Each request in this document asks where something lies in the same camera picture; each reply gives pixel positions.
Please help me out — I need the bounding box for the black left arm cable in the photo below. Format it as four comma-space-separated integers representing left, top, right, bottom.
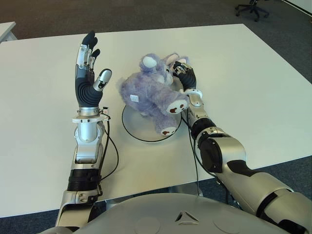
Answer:
97, 117, 120, 195

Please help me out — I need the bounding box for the black office chair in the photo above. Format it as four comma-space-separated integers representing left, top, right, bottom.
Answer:
234, 0, 270, 22

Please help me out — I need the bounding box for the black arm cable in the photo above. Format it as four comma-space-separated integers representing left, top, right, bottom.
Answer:
180, 111, 201, 197
97, 117, 120, 195

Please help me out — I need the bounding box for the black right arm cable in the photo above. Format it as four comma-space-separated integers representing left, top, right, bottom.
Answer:
180, 111, 201, 197

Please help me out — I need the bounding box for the white plate black rim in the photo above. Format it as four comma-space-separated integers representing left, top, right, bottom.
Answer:
121, 81, 183, 142

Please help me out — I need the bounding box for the white side table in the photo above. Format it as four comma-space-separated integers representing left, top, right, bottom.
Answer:
0, 21, 18, 44

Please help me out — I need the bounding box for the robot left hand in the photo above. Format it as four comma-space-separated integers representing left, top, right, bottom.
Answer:
74, 30, 113, 108

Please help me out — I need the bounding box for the silver table base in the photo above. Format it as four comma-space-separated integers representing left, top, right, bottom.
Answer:
104, 182, 204, 212

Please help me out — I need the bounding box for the silver robot torso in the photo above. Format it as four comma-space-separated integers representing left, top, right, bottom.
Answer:
73, 193, 266, 234

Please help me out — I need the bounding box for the purple plush bunny doll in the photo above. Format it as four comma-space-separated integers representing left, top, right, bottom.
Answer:
116, 52, 192, 136

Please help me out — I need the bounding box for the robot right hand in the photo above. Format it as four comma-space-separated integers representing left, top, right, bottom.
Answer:
172, 60, 197, 93

